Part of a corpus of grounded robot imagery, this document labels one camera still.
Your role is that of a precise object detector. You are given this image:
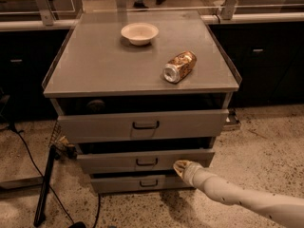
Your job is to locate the grey drawer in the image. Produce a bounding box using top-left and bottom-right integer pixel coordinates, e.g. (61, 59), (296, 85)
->
(58, 94), (229, 143)
(91, 171), (190, 194)
(77, 138), (215, 174)

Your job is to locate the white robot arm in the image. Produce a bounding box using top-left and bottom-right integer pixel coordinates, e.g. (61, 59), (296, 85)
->
(173, 160), (304, 228)

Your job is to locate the grey bottom drawer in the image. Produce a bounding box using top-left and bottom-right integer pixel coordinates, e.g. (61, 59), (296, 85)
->
(91, 171), (190, 194)

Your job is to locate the grey drawer cabinet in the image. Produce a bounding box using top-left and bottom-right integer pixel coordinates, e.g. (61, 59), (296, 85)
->
(42, 9), (243, 195)

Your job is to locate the grey top drawer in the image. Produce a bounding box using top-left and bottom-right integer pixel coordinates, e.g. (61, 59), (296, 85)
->
(58, 94), (229, 143)

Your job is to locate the crushed golden soda can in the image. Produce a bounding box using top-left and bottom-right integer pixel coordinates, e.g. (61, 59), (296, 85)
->
(163, 51), (197, 84)

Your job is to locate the white paper bowl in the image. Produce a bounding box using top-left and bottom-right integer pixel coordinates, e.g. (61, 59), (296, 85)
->
(121, 23), (159, 46)

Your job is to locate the black floor bar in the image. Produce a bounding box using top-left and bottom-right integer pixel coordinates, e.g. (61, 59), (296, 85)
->
(33, 145), (56, 228)

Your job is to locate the grey metal railing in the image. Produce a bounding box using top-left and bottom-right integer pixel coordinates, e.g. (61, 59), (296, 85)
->
(0, 0), (304, 29)

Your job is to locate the wire basket with items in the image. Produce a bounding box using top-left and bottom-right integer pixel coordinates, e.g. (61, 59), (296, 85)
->
(49, 122), (77, 160)

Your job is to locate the black floor cable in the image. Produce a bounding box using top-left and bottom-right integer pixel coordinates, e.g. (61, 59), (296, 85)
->
(9, 123), (77, 225)

